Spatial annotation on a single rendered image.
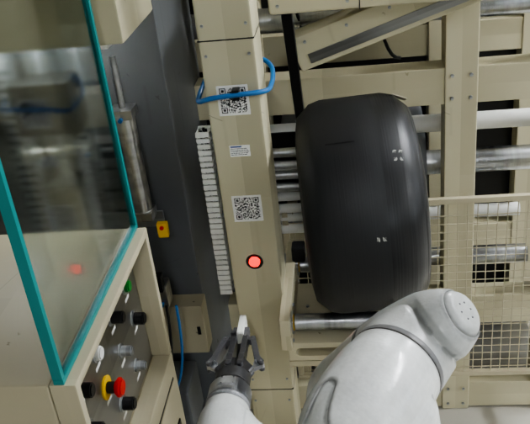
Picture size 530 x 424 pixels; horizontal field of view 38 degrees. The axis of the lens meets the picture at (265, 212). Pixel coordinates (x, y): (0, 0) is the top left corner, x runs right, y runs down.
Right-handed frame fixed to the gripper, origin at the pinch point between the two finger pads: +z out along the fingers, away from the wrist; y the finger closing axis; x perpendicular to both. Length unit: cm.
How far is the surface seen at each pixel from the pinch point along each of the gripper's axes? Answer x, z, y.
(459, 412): 106, 83, -62
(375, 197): -25.2, 13.8, -31.8
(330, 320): 14.6, 21.7, -19.1
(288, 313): 11.1, 20.8, -8.4
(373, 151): -33, 21, -32
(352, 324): 15.6, 21.2, -24.9
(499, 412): 106, 83, -77
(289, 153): -12, 69, -8
